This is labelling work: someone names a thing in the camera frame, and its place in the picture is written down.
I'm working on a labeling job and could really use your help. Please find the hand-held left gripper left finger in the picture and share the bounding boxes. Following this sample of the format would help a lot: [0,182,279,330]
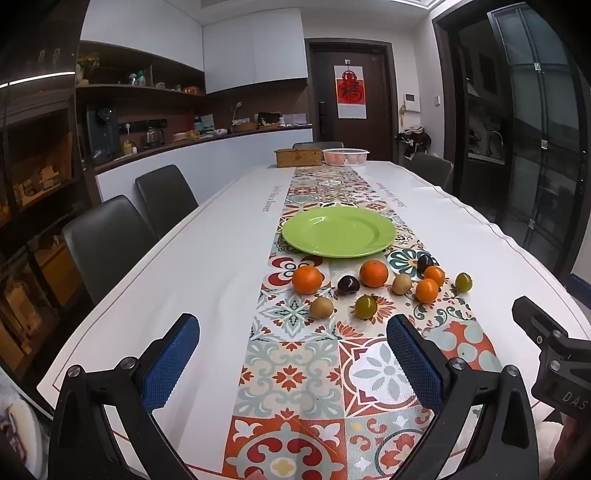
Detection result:
[48,313,201,480]

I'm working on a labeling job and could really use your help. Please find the glass sliding door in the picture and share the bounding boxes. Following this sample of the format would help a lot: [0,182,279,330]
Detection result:
[489,4,591,278]

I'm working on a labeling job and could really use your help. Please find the dark glass cabinet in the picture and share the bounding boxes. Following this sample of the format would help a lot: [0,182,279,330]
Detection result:
[0,46,88,370]

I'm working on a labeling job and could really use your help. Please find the green plate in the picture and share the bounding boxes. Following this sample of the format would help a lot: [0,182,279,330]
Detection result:
[281,206,397,258]

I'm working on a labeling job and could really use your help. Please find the brown wall shelf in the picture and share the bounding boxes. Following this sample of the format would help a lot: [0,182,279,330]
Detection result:
[76,41,206,162]

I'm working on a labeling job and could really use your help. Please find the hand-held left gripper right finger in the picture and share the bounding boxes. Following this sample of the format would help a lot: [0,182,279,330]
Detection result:
[386,314,540,480]

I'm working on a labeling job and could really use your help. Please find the clear plastic container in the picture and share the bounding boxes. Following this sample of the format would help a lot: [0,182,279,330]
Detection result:
[322,148,371,167]

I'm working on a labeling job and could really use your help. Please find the white counter cabinet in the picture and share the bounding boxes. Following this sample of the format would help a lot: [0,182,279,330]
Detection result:
[95,124,315,204]

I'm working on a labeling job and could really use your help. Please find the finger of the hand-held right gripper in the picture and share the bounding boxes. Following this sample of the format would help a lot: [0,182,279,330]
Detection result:
[512,295,570,358]
[567,273,591,302]

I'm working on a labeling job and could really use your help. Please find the grey dining chair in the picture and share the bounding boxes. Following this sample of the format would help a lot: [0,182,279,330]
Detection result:
[62,195,160,305]
[409,152,454,192]
[135,164,199,238]

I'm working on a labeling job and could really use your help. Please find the red and white door poster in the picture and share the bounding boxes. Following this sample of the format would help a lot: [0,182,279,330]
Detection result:
[335,65,368,118]

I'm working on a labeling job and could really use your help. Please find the white wall cabinets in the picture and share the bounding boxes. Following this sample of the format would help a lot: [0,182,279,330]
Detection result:
[81,0,308,95]

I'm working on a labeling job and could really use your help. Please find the dark clothes pile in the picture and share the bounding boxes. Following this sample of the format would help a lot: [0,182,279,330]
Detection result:
[397,127,432,160]

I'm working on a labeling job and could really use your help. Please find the large orange tangerine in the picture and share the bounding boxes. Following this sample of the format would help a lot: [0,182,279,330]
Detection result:
[292,265,324,295]
[359,260,389,288]

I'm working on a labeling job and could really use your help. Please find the patterned table runner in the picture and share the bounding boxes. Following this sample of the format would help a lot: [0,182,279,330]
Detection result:
[222,165,504,480]

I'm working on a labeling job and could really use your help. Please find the wooden box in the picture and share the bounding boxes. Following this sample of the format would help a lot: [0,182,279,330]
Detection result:
[274,148,323,166]

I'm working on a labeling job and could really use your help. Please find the black water dispenser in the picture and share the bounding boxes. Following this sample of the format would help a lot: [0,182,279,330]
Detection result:
[85,104,122,162]

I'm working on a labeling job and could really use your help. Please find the dark brown door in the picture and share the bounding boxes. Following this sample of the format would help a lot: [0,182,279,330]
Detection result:
[308,41,393,160]

